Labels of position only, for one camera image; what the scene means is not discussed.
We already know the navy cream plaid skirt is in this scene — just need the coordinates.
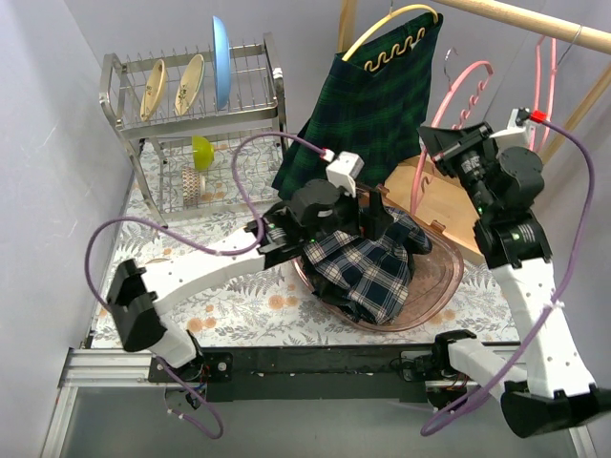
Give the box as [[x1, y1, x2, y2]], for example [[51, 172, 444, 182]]
[[302, 207, 432, 325]]

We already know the green tartan skirt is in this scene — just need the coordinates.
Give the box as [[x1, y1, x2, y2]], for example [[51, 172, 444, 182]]
[[298, 12, 444, 188]]

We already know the pink wavy hanger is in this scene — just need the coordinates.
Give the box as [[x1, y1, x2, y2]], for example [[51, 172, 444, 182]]
[[410, 48, 495, 215]]

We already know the yellow hanger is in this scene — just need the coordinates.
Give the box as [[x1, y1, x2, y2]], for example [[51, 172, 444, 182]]
[[340, 4, 443, 74]]

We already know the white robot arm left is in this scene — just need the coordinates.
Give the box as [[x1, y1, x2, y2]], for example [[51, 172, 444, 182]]
[[106, 179, 393, 382]]

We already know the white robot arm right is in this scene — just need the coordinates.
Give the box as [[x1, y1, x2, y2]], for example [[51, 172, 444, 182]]
[[419, 123, 610, 438]]

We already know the pink transparent tray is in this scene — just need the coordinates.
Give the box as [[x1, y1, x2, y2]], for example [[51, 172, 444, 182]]
[[293, 198, 464, 332]]

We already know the patterned cup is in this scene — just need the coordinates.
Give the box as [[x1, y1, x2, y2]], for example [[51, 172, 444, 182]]
[[181, 166, 206, 208]]

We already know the yellow-green bowl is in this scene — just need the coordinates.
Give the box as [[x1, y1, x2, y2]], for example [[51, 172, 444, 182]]
[[192, 135, 215, 171]]

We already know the steel dish rack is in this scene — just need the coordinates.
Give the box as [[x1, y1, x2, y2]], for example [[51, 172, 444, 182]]
[[99, 32, 287, 225]]

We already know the floral table mat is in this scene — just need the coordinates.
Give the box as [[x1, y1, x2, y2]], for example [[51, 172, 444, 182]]
[[90, 131, 531, 349]]

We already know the cream plate right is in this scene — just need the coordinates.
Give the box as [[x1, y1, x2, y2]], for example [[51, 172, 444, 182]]
[[175, 53, 205, 116]]

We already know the cream plate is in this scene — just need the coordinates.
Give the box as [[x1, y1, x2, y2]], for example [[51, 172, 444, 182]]
[[175, 53, 205, 116], [139, 59, 167, 122]]

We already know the blue plate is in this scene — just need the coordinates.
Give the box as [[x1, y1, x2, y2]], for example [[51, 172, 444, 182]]
[[212, 15, 232, 110]]

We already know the cream plate left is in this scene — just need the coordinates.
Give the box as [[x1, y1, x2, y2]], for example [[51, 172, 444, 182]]
[[139, 59, 167, 122]]

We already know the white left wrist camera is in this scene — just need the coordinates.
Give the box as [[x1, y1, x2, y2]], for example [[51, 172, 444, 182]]
[[320, 149, 364, 198]]

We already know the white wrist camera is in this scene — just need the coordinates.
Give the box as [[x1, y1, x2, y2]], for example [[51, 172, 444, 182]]
[[490, 108, 549, 153], [320, 149, 364, 198]]

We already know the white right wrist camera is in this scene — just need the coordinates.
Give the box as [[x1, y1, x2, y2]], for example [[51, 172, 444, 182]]
[[490, 108, 549, 153]]

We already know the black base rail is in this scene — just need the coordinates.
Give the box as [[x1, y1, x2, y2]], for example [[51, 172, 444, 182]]
[[173, 343, 467, 403]]

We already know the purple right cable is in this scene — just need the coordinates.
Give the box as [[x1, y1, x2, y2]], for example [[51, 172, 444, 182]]
[[419, 114, 597, 438]]

